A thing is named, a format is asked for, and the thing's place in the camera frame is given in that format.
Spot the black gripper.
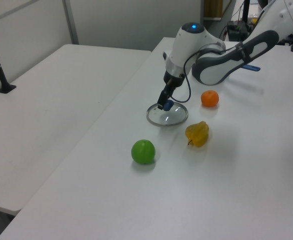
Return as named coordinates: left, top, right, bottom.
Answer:
left=157, top=70, right=185, bottom=111

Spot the glass lid with blue knob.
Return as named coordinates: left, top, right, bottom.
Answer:
left=145, top=99, right=189, bottom=127

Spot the orange mandarin fruit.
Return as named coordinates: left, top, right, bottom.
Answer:
left=200, top=89, right=220, bottom=108

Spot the yellow starfruit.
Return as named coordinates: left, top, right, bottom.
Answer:
left=185, top=120, right=210, bottom=148

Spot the green apple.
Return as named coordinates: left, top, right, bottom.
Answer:
left=130, top=139, right=157, bottom=166

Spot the black electronics box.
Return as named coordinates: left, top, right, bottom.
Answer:
left=226, top=20, right=250, bottom=41

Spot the brown cardboard board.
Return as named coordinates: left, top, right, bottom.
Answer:
left=202, top=0, right=224, bottom=20

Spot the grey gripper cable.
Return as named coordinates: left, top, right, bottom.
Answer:
left=171, top=51, right=202, bottom=103

